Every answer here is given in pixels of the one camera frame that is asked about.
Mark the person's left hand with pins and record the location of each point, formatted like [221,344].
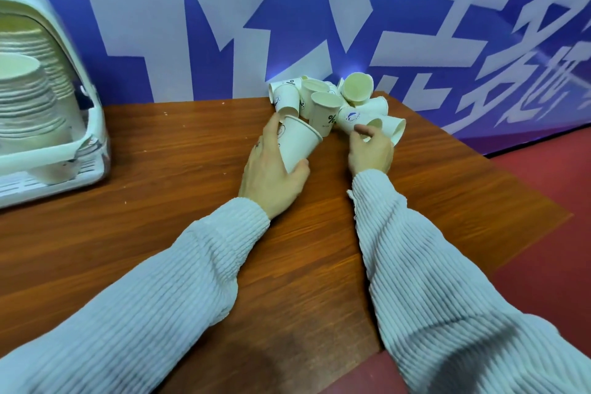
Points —
[265,176]

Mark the person's right hand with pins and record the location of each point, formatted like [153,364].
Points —
[371,153]

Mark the person's left thumb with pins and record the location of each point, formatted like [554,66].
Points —
[300,171]

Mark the person's right fingers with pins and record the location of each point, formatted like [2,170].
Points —
[365,130]

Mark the white drinking cup blue logo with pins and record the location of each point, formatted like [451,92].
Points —
[348,115]

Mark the white paper drinking cup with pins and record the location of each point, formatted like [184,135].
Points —
[299,139]

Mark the person's right forearm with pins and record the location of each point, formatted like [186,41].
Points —
[438,292]

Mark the person's left forearm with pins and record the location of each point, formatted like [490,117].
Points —
[161,292]

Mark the pile of white paper cups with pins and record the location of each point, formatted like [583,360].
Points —
[323,107]

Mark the blue banner white characters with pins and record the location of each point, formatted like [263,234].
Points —
[138,38]

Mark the stack of nested beige cups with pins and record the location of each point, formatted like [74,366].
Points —
[27,89]

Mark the white plastic cup cabinet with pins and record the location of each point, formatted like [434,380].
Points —
[48,8]

